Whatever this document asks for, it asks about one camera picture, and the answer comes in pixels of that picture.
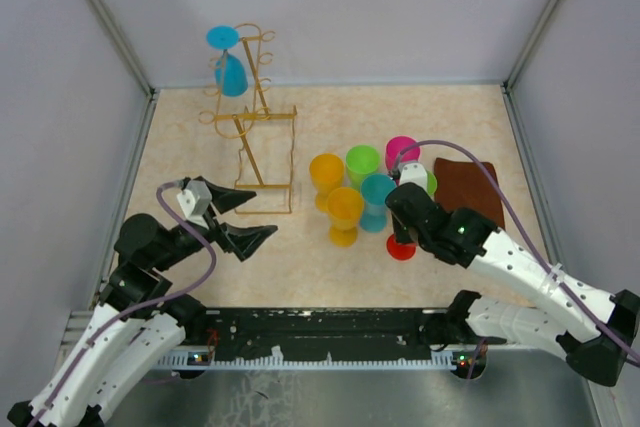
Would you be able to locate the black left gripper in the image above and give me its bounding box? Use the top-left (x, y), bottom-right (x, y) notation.
top-left (153, 175), bottom-right (278, 271)

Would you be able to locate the green wine glass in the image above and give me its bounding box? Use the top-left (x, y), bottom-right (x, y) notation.
top-left (426, 171), bottom-right (438, 198)
top-left (345, 144), bottom-right (380, 190)

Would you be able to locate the red wine glass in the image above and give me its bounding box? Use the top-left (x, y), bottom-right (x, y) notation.
top-left (386, 227), bottom-right (417, 261)

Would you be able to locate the teal wine glass front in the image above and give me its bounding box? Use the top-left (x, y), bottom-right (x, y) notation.
top-left (359, 174), bottom-right (396, 233)

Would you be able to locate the teal wine glass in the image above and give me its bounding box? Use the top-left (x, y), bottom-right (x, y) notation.
top-left (206, 25), bottom-right (248, 97)
top-left (359, 174), bottom-right (396, 233)

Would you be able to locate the gold wire glass rack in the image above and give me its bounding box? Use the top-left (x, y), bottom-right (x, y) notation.
top-left (198, 22), bottom-right (297, 216)

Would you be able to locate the pink wine glass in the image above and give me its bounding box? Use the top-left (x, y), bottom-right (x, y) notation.
top-left (385, 136), bottom-right (421, 172)

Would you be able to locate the orange wine glass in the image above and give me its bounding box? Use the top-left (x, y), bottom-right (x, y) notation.
top-left (327, 187), bottom-right (364, 247)
top-left (309, 153), bottom-right (345, 212)

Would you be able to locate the green wine glass front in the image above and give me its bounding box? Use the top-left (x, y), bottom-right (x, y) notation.
top-left (345, 144), bottom-right (380, 190)

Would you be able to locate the orange wine glass front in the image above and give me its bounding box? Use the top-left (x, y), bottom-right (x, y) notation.
top-left (309, 153), bottom-right (345, 212)

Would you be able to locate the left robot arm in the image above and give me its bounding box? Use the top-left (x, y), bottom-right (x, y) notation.
top-left (7, 176), bottom-right (277, 426)

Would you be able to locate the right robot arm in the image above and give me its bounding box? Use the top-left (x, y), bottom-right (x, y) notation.
top-left (385, 183), bottom-right (639, 387)

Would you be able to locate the brown cloth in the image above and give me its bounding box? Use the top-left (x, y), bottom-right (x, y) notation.
top-left (434, 158), bottom-right (505, 229)

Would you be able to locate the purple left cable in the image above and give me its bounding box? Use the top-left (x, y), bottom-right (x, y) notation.
top-left (27, 179), bottom-right (219, 427)

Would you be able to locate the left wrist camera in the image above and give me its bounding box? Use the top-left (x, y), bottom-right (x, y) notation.
top-left (176, 179), bottom-right (213, 229)

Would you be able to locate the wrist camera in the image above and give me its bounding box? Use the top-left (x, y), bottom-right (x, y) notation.
top-left (176, 179), bottom-right (213, 229)
top-left (397, 161), bottom-right (432, 196)

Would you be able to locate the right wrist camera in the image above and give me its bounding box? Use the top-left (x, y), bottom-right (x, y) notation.
top-left (397, 161), bottom-right (432, 196)

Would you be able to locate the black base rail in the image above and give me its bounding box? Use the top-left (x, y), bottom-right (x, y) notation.
top-left (181, 307), bottom-right (478, 363)

